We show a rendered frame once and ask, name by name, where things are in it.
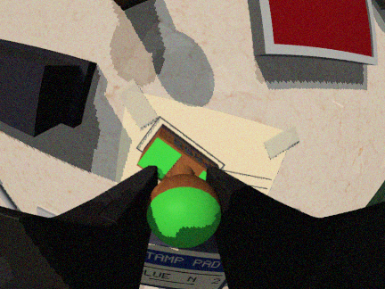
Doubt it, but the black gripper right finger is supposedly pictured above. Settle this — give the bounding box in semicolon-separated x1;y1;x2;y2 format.
206;167;385;289

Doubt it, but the cream paper card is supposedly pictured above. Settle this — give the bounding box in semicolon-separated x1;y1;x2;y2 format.
115;80;300;195

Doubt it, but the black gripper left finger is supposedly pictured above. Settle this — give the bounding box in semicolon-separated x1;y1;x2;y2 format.
0;166;158;289

